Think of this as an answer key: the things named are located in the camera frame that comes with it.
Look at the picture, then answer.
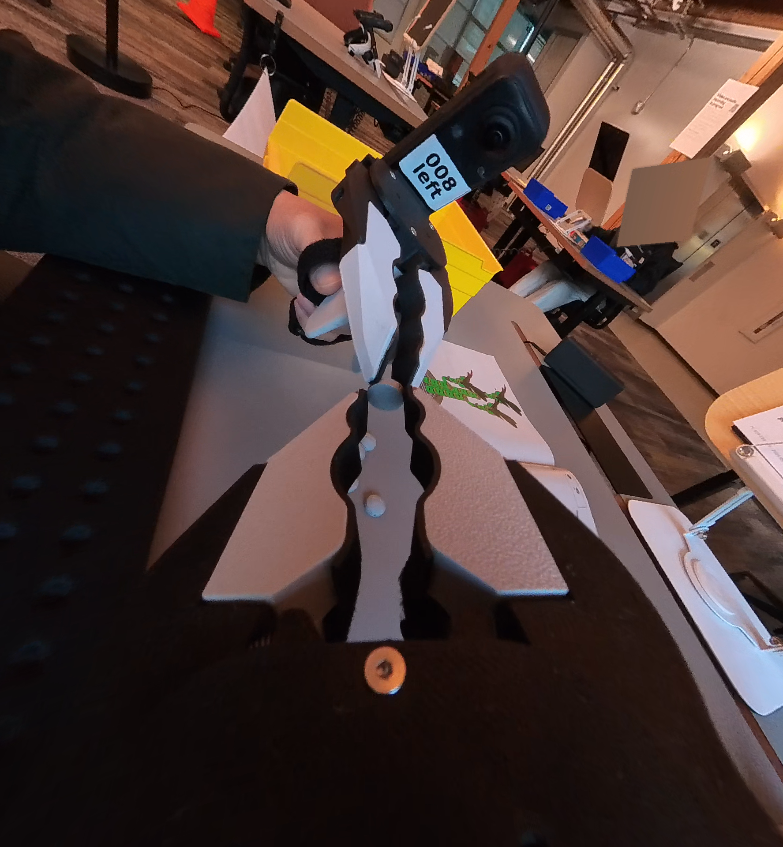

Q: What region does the bamboo print instruction booklet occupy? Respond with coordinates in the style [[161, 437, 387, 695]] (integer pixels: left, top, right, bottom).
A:
[[421, 339, 556, 467]]

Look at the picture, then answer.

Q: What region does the person's left hand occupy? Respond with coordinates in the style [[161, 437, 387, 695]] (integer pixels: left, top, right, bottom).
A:
[[257, 192, 345, 341]]

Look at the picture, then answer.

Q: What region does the orange traffic cone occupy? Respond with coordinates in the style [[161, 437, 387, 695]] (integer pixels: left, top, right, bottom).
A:
[[176, 0, 222, 38]]

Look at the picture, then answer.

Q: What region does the red box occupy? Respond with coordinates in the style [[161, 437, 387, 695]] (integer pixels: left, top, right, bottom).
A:
[[496, 247, 539, 289]]

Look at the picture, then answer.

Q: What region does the black round pole stand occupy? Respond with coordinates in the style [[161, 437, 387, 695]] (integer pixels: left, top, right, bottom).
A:
[[66, 0, 154, 100]]

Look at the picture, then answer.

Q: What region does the yellow plastic bin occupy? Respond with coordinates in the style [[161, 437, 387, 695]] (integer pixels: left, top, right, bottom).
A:
[[263, 99, 503, 315]]

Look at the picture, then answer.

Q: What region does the black screen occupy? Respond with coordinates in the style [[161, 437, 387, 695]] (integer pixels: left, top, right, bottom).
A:
[[590, 122, 630, 183]]

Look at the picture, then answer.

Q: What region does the black backpack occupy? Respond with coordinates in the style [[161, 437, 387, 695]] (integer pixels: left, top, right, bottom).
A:
[[623, 241, 685, 296]]

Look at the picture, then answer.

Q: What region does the wooden side table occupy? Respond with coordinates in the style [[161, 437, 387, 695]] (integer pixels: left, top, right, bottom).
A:
[[502, 169, 653, 317]]

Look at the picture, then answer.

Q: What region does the metal pipe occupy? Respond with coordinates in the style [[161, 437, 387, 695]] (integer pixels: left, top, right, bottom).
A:
[[542, 0, 633, 181]]

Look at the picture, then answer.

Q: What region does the white wall notice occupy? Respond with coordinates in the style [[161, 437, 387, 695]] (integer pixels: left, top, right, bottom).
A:
[[669, 78, 760, 160]]

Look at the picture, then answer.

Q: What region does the black perforated panel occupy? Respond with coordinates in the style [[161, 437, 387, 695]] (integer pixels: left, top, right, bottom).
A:
[[0, 255, 214, 749]]

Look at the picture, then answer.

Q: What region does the black box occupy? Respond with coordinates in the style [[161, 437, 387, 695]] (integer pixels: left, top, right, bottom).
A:
[[540, 337, 625, 409]]

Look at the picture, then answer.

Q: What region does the white sign stand base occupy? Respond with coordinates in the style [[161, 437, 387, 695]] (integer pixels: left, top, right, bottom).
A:
[[628, 486, 783, 717]]

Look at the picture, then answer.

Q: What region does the person's left forearm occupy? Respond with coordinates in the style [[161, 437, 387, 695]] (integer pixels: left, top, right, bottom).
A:
[[0, 13, 297, 302]]

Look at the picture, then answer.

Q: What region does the large grey panel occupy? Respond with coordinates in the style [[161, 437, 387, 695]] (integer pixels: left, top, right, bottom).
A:
[[616, 155, 738, 249]]

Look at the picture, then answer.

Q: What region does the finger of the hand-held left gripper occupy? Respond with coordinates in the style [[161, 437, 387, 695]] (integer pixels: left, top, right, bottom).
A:
[[338, 202, 413, 390], [405, 266, 447, 390]]

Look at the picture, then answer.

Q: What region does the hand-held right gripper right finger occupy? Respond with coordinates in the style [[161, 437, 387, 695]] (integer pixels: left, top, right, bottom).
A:
[[399, 389, 569, 641]]

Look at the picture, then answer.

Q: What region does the white paper sheet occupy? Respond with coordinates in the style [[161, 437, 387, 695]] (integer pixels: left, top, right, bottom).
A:
[[222, 69, 277, 160]]

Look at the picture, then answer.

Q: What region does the white rounded paper pad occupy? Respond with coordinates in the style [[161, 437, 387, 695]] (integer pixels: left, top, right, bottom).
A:
[[518, 462, 599, 536]]

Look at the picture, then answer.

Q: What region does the long grey table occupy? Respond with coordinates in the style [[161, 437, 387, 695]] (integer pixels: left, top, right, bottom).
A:
[[244, 0, 432, 128]]

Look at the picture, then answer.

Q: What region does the black bag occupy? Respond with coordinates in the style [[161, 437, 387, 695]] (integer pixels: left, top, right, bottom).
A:
[[218, 7, 286, 123]]

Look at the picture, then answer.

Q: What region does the blue storage bin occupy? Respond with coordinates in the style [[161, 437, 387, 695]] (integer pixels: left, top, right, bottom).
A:
[[524, 179, 569, 219], [580, 235, 637, 284]]

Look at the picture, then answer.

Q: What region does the black and white device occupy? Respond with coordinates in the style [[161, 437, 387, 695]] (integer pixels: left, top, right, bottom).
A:
[[344, 9, 395, 67]]

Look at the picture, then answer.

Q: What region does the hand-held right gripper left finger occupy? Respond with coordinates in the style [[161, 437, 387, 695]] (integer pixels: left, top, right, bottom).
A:
[[202, 390, 372, 641]]

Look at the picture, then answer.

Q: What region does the wall vent plate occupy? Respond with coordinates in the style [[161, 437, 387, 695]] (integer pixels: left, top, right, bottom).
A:
[[738, 301, 783, 344]]

